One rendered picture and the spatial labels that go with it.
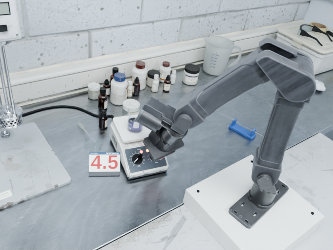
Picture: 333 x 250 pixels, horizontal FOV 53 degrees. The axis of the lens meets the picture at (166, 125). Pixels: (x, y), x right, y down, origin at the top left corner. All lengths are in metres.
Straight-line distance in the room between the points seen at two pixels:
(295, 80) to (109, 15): 0.83
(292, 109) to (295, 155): 0.55
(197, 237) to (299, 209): 0.29
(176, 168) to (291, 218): 0.36
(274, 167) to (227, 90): 0.23
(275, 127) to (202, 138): 0.47
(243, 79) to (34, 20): 0.76
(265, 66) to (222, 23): 1.10
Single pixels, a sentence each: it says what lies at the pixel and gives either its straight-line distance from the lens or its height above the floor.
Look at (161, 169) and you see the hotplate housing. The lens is 1.00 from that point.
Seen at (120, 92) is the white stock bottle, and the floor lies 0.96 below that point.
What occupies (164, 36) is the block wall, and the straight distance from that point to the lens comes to 1.51.
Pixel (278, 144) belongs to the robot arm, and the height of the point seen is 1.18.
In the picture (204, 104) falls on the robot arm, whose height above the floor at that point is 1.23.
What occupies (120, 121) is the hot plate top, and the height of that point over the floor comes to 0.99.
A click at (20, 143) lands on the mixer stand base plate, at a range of 1.11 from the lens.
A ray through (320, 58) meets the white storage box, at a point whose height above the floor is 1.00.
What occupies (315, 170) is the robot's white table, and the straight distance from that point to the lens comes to 1.23.
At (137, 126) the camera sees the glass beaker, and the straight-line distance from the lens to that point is 0.99.
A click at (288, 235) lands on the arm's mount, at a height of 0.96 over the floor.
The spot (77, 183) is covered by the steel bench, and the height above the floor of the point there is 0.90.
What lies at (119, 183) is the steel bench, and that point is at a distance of 0.98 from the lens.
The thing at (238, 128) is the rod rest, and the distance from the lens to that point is 1.26.
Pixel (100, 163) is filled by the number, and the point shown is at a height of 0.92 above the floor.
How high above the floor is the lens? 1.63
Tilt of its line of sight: 37 degrees down
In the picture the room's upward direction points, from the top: 10 degrees clockwise
